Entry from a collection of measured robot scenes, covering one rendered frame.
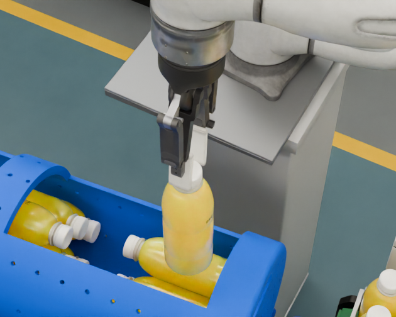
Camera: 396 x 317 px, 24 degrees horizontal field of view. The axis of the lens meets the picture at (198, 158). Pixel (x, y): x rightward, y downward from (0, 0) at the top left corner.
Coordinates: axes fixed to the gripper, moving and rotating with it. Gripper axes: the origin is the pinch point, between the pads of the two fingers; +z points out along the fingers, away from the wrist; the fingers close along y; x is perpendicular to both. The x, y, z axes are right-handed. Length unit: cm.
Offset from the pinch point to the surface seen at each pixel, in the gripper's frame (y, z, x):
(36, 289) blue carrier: 9.6, 32.9, -20.4
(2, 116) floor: -97, 149, -111
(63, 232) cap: -1.5, 33.3, -22.0
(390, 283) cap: -18, 39, 29
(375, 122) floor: -147, 146, 7
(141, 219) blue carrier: -15.3, 43.3, -15.0
